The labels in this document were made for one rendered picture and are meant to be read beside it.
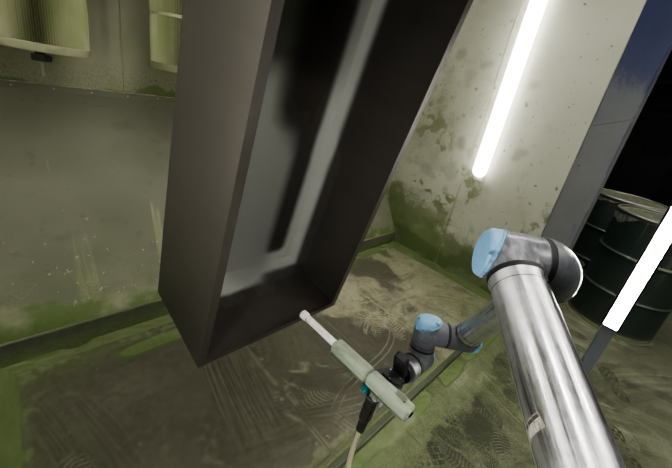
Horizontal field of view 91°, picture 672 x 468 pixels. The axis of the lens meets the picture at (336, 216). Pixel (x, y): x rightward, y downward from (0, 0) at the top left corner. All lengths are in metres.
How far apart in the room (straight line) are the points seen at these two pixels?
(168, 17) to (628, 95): 2.44
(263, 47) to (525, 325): 0.67
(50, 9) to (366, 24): 1.15
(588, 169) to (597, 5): 0.93
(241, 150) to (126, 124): 1.45
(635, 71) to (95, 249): 2.96
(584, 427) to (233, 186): 0.72
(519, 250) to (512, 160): 1.90
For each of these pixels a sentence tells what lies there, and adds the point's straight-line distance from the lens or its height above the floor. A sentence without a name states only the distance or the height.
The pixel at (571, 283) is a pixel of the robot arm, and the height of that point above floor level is 1.03.
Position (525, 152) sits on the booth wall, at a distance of 2.64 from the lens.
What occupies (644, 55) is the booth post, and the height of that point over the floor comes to 1.78.
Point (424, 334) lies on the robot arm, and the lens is 1.29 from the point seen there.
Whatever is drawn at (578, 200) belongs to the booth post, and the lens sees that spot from 2.59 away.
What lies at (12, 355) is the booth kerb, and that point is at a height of 0.11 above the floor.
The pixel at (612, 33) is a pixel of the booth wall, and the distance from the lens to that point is 2.65.
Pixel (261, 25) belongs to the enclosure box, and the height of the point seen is 1.41.
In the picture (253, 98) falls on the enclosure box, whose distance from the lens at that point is 0.68.
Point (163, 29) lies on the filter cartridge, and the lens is 1.90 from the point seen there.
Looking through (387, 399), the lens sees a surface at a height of 0.54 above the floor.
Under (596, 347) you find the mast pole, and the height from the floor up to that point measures 0.49.
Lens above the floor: 1.34
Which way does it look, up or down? 21 degrees down
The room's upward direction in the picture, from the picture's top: 11 degrees clockwise
